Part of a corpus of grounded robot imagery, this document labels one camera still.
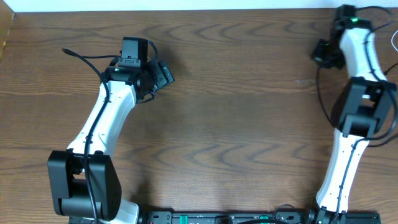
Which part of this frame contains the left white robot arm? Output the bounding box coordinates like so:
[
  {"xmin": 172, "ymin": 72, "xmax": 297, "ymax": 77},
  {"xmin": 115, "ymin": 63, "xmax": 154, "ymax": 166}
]
[{"xmin": 47, "ymin": 37, "xmax": 174, "ymax": 223}]

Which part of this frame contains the black usb cable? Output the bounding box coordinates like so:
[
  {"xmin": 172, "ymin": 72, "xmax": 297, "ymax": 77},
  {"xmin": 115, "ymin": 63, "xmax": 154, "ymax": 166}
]
[
  {"xmin": 384, "ymin": 62, "xmax": 398, "ymax": 76},
  {"xmin": 315, "ymin": 65, "xmax": 398, "ymax": 147}
]

